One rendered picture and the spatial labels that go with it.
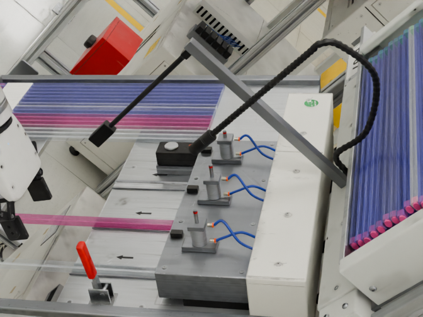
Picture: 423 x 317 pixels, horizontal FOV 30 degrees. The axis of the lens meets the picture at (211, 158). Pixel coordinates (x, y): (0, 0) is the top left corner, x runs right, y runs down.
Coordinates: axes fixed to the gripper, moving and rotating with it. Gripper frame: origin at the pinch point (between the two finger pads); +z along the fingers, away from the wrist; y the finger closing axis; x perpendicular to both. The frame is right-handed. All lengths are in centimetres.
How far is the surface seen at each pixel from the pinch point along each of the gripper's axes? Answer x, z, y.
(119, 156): 56, 75, 135
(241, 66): 2, 46, 132
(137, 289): -13.6, 13.5, -3.2
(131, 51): 19, 18, 94
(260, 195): -30.9, 10.5, 12.6
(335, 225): -42.6, 12.4, 5.9
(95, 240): -3.8, 11.6, 7.1
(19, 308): 1.7, 9.5, -9.8
